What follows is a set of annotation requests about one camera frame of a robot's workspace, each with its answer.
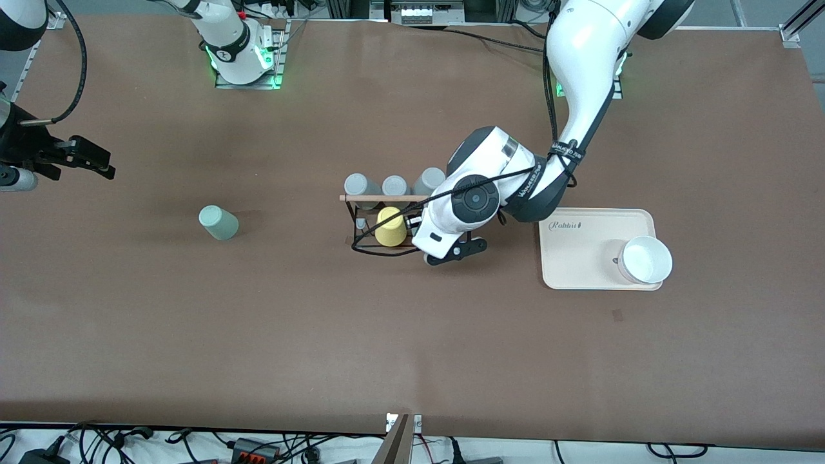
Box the aluminium rail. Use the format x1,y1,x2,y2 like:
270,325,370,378
13,12,68,97

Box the white label bracket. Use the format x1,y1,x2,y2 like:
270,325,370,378
385,413,423,434

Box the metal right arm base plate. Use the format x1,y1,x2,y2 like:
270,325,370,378
215,18,289,90

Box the black table cable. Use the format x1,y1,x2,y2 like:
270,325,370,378
406,23,548,55

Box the beige rabbit print tray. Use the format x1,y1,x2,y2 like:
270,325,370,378
538,208,665,291

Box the grey metal camera post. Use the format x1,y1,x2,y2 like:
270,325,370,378
373,414,413,464

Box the black wire cup rack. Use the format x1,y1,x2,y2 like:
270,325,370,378
340,193,445,256

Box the white socket strip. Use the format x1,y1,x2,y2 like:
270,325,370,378
392,0,463,25

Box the white bowl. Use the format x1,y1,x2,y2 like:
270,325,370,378
617,236,674,285

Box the aluminium profile corner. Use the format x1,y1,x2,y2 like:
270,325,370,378
779,0,825,50

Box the yellow plastic cup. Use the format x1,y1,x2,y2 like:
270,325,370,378
375,206,408,247

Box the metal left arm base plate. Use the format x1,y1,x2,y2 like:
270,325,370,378
556,52,624,99

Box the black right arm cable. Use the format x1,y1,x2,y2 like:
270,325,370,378
19,0,88,124

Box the pale green plastic cup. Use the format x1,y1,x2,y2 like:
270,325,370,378
199,205,240,241

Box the black power strip red switches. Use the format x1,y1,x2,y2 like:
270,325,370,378
231,438,282,464

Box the black power adapter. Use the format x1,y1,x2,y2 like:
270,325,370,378
18,447,70,464

